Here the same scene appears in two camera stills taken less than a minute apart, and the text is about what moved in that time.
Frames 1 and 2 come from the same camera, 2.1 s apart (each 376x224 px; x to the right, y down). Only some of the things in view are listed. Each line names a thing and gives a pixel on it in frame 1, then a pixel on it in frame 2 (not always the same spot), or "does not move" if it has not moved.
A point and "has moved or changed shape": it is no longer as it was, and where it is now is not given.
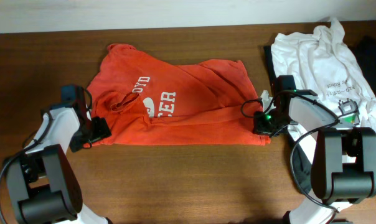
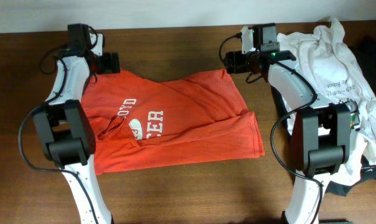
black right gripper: [258, 126] to [234, 64]
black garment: [371, 53] does not move
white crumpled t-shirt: [327, 67] does not move
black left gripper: [101, 130] to [106, 66]
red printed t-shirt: [142, 101] has moved or changed shape
